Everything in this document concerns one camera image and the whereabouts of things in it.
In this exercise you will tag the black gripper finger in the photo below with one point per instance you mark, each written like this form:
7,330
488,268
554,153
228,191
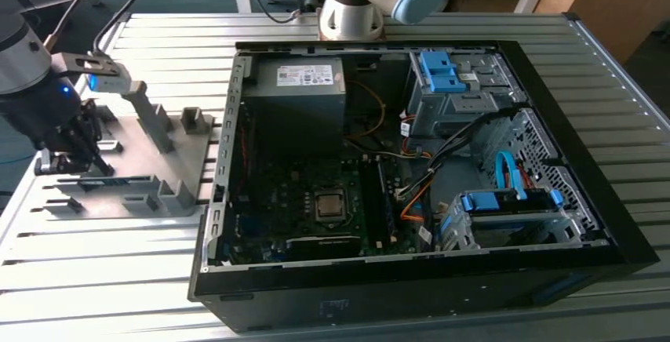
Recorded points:
96,150
71,164

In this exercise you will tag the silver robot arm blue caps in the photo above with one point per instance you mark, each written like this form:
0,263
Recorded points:
16,59

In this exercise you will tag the RAM slot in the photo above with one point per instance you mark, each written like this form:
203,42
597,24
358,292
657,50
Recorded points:
370,201

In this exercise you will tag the grey parts rack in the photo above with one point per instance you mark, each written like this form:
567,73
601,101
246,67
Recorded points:
147,153

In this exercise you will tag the green motherboard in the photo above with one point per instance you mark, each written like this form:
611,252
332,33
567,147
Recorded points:
278,201

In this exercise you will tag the silver CPU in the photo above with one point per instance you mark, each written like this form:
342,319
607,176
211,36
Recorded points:
331,204

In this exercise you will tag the CPU socket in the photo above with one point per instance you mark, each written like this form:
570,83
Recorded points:
332,221

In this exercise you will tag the black graphics card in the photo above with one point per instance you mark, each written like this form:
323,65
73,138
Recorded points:
322,246

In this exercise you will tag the black PC case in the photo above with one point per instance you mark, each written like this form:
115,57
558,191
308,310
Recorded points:
392,299

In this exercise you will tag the blue empty disk carrier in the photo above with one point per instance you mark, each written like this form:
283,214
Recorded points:
439,71

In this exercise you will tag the grey metal drive cage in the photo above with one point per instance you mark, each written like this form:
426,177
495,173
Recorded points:
460,106

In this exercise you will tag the hard disk in blue carrier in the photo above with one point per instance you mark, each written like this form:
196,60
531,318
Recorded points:
482,202

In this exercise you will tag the grey metal disk bay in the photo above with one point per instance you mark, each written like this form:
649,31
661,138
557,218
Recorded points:
523,220

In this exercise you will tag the brown wooden cabinet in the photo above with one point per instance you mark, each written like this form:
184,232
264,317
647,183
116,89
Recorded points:
618,4

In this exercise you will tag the black camera bracket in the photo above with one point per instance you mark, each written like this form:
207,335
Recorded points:
65,63

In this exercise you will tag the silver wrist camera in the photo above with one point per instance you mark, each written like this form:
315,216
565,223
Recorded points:
112,83

